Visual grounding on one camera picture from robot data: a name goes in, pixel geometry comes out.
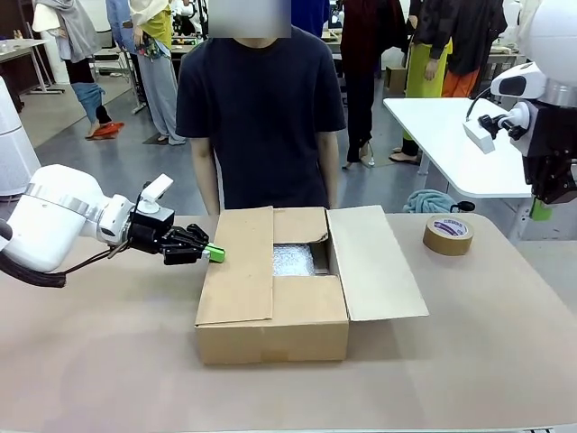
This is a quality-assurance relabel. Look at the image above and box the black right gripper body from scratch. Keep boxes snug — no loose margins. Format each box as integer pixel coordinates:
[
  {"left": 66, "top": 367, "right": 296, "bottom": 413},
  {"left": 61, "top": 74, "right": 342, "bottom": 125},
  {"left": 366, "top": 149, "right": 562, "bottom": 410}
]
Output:
[{"left": 521, "top": 104, "right": 577, "bottom": 186}]

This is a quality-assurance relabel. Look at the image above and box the brown packing tape roll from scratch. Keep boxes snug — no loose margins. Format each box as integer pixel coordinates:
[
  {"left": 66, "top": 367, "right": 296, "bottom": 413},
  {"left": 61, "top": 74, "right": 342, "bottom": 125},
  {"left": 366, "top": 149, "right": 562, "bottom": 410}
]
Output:
[{"left": 422, "top": 214, "right": 476, "bottom": 257}]

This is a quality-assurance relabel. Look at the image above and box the person's left forearm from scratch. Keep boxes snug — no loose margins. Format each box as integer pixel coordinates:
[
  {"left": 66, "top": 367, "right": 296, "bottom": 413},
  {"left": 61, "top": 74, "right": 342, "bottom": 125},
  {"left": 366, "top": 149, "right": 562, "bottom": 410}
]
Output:
[{"left": 320, "top": 129, "right": 341, "bottom": 210}]

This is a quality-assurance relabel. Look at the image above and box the dark left arm cable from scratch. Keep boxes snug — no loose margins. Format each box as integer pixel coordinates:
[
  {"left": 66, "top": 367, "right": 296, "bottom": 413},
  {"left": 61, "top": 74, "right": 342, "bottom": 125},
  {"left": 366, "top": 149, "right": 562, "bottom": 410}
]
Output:
[{"left": 0, "top": 218, "right": 133, "bottom": 289}]

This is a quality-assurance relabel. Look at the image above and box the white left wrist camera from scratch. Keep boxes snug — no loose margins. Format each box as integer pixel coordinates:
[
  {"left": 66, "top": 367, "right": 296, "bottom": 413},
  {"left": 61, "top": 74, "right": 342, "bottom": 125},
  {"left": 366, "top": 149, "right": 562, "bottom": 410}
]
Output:
[{"left": 136, "top": 174, "right": 175, "bottom": 215}]

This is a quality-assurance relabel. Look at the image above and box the bystander in yellow skirt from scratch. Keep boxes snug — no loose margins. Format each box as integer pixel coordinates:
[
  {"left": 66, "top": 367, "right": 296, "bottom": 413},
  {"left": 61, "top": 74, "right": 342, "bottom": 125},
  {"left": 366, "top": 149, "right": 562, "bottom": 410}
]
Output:
[{"left": 388, "top": 0, "right": 454, "bottom": 166}]

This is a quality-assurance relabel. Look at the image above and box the small background cardboard box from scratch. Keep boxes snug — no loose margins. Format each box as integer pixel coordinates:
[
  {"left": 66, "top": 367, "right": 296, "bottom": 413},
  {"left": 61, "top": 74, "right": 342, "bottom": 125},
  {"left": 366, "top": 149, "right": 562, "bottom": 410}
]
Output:
[{"left": 384, "top": 64, "right": 409, "bottom": 97}]

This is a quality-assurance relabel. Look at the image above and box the brown cardboard box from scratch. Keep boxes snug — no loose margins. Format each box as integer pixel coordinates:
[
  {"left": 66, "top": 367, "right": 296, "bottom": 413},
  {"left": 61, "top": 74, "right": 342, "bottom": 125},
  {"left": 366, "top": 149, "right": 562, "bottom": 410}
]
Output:
[{"left": 194, "top": 205, "right": 431, "bottom": 366}]

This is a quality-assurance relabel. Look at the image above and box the white side table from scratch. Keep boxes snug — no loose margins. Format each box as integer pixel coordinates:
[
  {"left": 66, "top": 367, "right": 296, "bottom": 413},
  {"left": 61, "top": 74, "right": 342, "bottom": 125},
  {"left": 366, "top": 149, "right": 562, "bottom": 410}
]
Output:
[{"left": 382, "top": 96, "right": 534, "bottom": 199}]

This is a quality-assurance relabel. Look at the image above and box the person in dark t-shirt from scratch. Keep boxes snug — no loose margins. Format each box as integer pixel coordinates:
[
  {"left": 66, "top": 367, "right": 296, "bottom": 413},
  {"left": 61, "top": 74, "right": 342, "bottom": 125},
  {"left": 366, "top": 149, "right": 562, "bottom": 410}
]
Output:
[{"left": 175, "top": 24, "right": 348, "bottom": 211}]

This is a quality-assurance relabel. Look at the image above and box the teal towel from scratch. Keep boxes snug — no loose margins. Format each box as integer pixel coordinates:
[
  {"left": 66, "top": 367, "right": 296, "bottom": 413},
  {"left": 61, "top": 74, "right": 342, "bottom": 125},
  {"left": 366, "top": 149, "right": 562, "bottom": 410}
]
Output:
[{"left": 402, "top": 189, "right": 462, "bottom": 215}]

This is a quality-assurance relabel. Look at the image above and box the white air purifier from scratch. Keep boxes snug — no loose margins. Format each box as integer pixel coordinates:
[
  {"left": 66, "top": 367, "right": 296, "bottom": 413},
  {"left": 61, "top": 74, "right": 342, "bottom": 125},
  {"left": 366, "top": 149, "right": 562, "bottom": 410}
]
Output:
[{"left": 0, "top": 75, "right": 42, "bottom": 198}]

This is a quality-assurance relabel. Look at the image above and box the bystander in grey hoodie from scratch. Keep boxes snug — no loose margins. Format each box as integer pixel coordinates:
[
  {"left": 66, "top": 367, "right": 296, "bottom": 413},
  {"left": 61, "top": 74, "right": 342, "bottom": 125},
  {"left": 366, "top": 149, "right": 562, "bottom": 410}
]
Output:
[{"left": 32, "top": 0, "right": 126, "bottom": 140}]

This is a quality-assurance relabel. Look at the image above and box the black right camera cable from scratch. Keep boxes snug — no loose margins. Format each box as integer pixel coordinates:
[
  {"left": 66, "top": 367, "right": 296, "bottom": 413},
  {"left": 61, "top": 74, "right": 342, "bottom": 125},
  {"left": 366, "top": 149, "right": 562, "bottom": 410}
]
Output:
[{"left": 465, "top": 84, "right": 493, "bottom": 122}]

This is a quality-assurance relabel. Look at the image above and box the grey background desk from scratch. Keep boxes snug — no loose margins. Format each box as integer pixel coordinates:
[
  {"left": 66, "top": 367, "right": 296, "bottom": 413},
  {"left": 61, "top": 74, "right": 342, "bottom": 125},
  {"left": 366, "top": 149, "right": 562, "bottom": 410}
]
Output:
[{"left": 0, "top": 37, "right": 67, "bottom": 97}]

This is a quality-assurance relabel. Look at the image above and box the bystander in yellow top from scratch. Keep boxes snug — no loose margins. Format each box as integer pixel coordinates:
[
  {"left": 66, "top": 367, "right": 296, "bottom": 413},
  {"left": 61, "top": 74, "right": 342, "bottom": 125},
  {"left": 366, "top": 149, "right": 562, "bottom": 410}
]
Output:
[{"left": 129, "top": 0, "right": 188, "bottom": 147}]

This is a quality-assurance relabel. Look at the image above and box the bystander in dark red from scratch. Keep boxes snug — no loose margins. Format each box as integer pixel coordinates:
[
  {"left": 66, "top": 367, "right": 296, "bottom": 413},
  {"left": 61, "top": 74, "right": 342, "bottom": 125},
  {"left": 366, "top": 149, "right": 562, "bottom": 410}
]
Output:
[{"left": 339, "top": 0, "right": 409, "bottom": 171}]

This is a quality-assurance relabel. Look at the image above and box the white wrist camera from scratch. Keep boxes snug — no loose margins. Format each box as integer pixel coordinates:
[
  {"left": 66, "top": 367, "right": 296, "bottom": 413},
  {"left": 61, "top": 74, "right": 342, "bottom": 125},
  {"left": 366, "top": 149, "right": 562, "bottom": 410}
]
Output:
[
  {"left": 136, "top": 174, "right": 175, "bottom": 215},
  {"left": 462, "top": 115, "right": 527, "bottom": 155}
]

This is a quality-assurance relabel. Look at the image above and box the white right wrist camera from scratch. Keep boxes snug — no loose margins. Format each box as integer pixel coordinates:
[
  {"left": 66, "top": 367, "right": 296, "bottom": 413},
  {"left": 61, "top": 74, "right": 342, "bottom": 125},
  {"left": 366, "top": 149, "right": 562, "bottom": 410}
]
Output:
[{"left": 462, "top": 115, "right": 527, "bottom": 155}]

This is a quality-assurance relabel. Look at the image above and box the bystander in blue shirt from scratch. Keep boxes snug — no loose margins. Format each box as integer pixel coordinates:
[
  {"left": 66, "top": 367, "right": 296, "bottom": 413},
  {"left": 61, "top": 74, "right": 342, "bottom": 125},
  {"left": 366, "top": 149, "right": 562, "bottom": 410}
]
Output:
[{"left": 105, "top": 0, "right": 137, "bottom": 54}]

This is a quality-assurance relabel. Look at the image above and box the person's right forearm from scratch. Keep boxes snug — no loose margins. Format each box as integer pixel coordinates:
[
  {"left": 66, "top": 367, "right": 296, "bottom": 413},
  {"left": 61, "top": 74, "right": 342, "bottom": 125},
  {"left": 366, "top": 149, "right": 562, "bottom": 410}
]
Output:
[{"left": 189, "top": 134, "right": 224, "bottom": 216}]

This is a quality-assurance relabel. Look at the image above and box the bubble wrap sheet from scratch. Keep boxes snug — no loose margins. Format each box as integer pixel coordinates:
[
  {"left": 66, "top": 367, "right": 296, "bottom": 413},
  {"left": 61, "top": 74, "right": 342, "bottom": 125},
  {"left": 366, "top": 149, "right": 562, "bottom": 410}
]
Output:
[{"left": 271, "top": 243, "right": 317, "bottom": 279}]

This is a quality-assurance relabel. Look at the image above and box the bystander in orange trousers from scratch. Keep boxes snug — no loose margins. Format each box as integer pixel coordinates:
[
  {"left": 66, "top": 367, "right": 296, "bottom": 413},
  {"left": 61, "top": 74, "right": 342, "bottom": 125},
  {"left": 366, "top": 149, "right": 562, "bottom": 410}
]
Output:
[{"left": 440, "top": 0, "right": 509, "bottom": 99}]

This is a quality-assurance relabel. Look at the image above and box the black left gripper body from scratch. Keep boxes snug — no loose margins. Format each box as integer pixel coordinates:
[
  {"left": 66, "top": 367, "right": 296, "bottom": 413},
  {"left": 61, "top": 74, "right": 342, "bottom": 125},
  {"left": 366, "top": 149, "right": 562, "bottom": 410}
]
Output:
[{"left": 127, "top": 207, "right": 181, "bottom": 254}]

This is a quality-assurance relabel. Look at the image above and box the metal background chair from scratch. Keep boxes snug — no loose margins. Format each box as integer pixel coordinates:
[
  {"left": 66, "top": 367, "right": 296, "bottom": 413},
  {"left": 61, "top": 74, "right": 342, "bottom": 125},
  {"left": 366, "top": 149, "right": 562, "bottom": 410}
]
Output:
[{"left": 91, "top": 43, "right": 142, "bottom": 115}]

